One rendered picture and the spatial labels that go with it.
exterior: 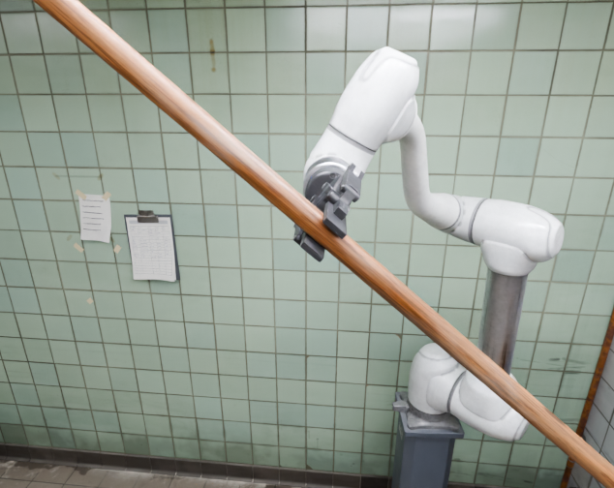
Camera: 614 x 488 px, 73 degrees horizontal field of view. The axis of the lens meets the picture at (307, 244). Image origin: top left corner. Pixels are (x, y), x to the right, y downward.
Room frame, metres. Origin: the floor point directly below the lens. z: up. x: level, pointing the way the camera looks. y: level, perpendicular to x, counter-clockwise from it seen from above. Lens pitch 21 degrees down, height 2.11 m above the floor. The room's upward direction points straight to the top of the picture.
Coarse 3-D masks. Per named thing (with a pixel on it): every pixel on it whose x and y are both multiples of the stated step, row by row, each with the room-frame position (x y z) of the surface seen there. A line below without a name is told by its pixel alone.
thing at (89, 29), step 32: (64, 0) 0.47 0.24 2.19; (96, 32) 0.46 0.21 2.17; (128, 64) 0.46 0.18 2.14; (160, 96) 0.46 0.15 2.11; (192, 128) 0.45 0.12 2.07; (224, 128) 0.46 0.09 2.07; (224, 160) 0.45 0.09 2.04; (256, 160) 0.46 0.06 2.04; (288, 192) 0.45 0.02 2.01; (320, 224) 0.44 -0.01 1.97; (352, 256) 0.44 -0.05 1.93; (384, 288) 0.44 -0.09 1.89; (416, 320) 0.43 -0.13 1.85; (448, 352) 0.43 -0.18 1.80; (480, 352) 0.44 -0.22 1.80; (512, 384) 0.43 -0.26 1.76; (544, 416) 0.42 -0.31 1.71; (576, 448) 0.42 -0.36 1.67; (608, 480) 0.41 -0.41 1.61
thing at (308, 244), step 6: (306, 234) 0.45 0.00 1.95; (306, 240) 0.44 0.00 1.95; (312, 240) 0.45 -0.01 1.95; (300, 246) 0.43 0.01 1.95; (306, 246) 0.43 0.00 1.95; (312, 246) 0.43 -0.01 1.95; (318, 246) 0.45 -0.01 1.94; (312, 252) 0.43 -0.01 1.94; (318, 252) 0.43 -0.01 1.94; (318, 258) 0.43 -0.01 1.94
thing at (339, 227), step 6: (330, 204) 0.49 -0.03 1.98; (324, 210) 0.47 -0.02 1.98; (330, 210) 0.46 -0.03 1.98; (324, 216) 0.44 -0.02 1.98; (330, 216) 0.44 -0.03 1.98; (336, 216) 0.46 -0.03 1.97; (324, 222) 0.43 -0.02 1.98; (330, 222) 0.43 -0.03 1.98; (336, 222) 0.44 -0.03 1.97; (342, 222) 0.46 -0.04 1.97; (330, 228) 0.43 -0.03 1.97; (336, 228) 0.43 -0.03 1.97; (342, 228) 0.43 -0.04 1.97; (342, 234) 0.42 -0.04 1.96
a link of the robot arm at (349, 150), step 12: (324, 132) 0.77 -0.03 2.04; (336, 132) 0.74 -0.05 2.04; (324, 144) 0.74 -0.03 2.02; (336, 144) 0.73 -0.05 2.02; (348, 144) 0.73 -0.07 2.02; (360, 144) 0.74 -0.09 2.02; (312, 156) 0.75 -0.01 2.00; (324, 156) 0.73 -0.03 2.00; (336, 156) 0.72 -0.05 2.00; (348, 156) 0.73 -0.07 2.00; (360, 156) 0.73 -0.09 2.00; (372, 156) 0.75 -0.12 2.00; (360, 168) 0.73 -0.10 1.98
